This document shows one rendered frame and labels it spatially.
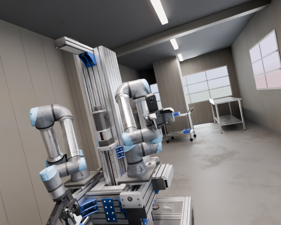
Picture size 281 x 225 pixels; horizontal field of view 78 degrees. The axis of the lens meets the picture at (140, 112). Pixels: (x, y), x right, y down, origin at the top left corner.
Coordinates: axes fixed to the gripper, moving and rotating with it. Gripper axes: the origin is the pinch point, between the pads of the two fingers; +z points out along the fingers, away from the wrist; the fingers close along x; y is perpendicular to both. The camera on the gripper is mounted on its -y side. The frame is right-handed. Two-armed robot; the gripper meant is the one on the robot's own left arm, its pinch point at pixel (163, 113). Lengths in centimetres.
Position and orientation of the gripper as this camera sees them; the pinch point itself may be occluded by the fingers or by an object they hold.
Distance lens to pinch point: 68.5
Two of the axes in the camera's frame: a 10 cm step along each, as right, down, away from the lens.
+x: -9.3, 3.5, -1.2
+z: 1.3, 0.2, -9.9
